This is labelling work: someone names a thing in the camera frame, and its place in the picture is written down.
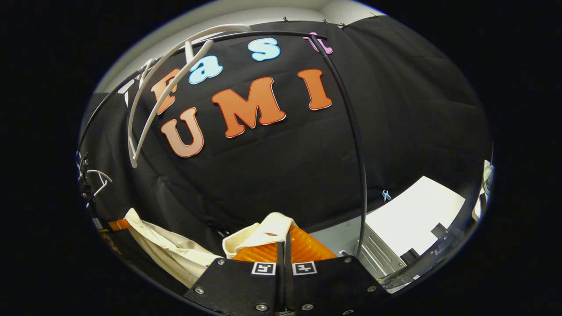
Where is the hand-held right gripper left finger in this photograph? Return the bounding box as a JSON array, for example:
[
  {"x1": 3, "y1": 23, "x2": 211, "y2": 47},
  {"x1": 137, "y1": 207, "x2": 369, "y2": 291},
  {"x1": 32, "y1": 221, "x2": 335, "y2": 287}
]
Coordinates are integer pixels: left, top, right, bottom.
[{"x1": 184, "y1": 241, "x2": 286, "y2": 314}]

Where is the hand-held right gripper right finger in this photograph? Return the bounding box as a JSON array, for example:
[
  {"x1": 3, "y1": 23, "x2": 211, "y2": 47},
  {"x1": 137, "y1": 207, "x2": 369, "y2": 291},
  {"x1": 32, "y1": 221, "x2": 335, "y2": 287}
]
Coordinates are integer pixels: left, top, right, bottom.
[{"x1": 285, "y1": 225, "x2": 391, "y2": 316}]

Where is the white plastic shirt hanger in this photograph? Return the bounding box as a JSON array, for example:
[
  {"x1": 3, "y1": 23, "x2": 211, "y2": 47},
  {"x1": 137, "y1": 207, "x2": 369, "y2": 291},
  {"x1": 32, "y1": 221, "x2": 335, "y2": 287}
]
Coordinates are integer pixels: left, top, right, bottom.
[{"x1": 127, "y1": 24, "x2": 252, "y2": 169}]

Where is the cream button shirt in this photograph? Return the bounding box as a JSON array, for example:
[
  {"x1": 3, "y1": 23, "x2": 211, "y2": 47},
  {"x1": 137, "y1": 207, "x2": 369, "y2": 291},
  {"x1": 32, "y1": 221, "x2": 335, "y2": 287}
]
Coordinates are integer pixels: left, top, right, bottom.
[{"x1": 124, "y1": 208, "x2": 298, "y2": 289}]

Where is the empty white plastic hanger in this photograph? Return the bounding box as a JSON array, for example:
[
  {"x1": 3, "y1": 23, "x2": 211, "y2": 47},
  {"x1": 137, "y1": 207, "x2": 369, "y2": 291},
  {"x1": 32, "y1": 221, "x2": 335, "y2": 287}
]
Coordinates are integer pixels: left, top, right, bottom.
[{"x1": 86, "y1": 169, "x2": 113, "y2": 197}]

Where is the black clothes rack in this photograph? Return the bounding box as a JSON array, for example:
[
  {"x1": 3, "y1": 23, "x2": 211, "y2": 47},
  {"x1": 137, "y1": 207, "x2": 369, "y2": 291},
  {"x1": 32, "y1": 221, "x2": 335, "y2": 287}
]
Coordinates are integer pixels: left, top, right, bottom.
[{"x1": 79, "y1": 31, "x2": 368, "y2": 259}]

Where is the white cabinet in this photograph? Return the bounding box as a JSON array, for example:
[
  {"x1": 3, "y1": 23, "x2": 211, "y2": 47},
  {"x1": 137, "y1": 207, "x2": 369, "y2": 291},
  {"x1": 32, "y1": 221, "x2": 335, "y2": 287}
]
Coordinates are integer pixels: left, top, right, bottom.
[{"x1": 340, "y1": 176, "x2": 466, "y2": 281}]

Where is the black backdrop cloth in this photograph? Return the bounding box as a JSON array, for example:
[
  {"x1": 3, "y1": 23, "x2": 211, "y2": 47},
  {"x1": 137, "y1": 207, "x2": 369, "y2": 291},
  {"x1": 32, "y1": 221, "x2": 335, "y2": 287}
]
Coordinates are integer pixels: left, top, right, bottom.
[{"x1": 77, "y1": 15, "x2": 492, "y2": 264}]

